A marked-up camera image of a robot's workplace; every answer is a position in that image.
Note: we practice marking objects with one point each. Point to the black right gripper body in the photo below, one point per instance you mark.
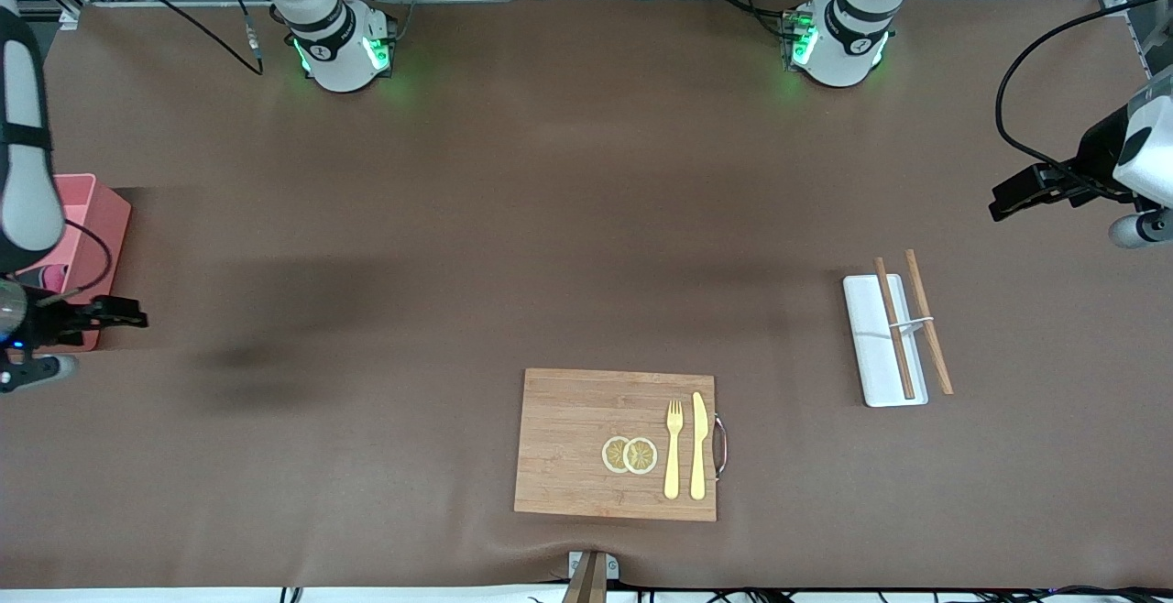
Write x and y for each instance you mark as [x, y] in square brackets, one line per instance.
[48, 320]

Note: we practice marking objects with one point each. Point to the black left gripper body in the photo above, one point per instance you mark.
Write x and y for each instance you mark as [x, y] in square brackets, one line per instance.
[1092, 159]

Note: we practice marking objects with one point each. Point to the grey and pink cloth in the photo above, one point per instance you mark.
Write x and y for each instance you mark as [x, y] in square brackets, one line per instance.
[53, 271]

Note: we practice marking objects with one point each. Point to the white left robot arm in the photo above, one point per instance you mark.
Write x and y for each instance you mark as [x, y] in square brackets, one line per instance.
[848, 35]

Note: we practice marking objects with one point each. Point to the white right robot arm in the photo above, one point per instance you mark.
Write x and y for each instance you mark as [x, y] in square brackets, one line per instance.
[23, 172]

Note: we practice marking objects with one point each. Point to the pink plastic bin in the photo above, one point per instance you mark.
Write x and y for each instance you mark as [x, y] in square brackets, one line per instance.
[96, 227]

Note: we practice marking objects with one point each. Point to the white rectangular tray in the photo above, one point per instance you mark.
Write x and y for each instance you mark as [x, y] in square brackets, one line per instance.
[875, 346]

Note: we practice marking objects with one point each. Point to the yellow plastic knife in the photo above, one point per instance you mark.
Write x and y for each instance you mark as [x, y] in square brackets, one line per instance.
[698, 447]

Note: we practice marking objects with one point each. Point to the yellow plastic fork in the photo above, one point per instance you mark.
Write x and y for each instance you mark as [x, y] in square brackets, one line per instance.
[674, 456]

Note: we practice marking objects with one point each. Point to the lemon slice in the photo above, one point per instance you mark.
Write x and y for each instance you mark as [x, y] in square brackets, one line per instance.
[641, 456]
[612, 454]

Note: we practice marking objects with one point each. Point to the bamboo cutting board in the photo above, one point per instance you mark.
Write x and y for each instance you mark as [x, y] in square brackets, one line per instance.
[586, 447]

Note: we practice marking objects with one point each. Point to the wooden strip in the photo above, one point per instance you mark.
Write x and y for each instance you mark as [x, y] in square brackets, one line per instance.
[586, 580]

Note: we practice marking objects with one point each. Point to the white table edge bracket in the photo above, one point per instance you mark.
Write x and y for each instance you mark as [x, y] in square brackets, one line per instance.
[609, 566]

